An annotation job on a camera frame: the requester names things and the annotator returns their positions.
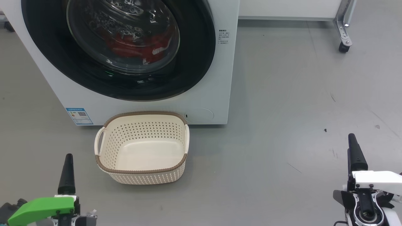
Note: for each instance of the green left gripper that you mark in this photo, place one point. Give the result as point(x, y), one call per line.
point(37, 210)

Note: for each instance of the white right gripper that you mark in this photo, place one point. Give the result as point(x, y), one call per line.
point(377, 180)

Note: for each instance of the washing machine glass door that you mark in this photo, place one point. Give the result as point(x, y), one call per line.
point(47, 47)

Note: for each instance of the red basketball jersey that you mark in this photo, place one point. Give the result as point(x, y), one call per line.
point(132, 47)

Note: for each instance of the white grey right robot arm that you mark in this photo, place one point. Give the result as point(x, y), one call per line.
point(366, 216)

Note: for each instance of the cream perforated laundry basket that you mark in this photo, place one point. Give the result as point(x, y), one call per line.
point(144, 150)

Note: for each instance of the grey oval recessed panel lid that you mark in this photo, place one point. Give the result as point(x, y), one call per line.
point(201, 115)

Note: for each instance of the white front-load washing machine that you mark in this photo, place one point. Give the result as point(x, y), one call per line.
point(226, 78)

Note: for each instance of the blue energy label sticker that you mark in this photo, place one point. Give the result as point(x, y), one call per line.
point(79, 116)

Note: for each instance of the metal cart leg with caster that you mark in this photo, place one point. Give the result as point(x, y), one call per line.
point(343, 31)

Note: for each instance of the dark caster wheel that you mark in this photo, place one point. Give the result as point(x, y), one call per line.
point(9, 27)

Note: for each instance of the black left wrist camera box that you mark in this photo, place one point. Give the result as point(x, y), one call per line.
point(9, 208)

